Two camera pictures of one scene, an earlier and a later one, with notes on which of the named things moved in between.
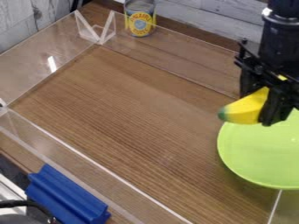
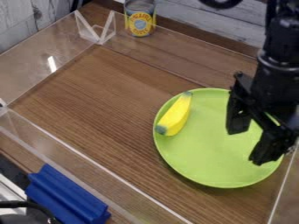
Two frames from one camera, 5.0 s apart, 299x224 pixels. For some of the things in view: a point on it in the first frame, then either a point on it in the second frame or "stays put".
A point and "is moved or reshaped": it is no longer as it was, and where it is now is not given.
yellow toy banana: [245, 110] is moved or reshaped
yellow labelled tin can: [141, 17] stays put
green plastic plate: [263, 151] is moved or reshaped
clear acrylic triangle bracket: [94, 32] stays put
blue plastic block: [71, 203] stays put
